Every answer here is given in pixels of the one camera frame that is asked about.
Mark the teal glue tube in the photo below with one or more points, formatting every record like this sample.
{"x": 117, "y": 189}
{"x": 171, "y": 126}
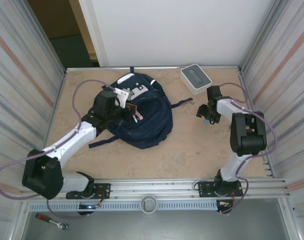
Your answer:
{"x": 206, "y": 121}

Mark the navy blue backpack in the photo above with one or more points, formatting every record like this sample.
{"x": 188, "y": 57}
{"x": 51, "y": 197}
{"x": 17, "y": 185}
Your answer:
{"x": 151, "y": 120}

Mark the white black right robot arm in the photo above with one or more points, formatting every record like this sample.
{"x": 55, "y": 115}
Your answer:
{"x": 225, "y": 107}

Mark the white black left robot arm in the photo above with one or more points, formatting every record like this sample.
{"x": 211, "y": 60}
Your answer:
{"x": 74, "y": 135}

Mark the white grey slotted box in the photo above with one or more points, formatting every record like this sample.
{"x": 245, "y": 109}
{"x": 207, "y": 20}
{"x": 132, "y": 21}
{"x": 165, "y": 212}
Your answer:
{"x": 195, "y": 86}

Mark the small circuit board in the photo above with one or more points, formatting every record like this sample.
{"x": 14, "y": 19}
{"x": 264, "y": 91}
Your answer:
{"x": 87, "y": 207}
{"x": 224, "y": 204}

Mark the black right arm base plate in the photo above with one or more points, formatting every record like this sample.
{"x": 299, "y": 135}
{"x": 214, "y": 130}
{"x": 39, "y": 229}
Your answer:
{"x": 204, "y": 190}

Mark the aluminium front frame rail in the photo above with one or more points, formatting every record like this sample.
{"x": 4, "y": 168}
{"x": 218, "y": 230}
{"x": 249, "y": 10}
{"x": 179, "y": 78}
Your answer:
{"x": 154, "y": 187}

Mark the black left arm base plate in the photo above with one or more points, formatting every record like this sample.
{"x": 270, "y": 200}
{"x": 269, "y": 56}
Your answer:
{"x": 104, "y": 191}

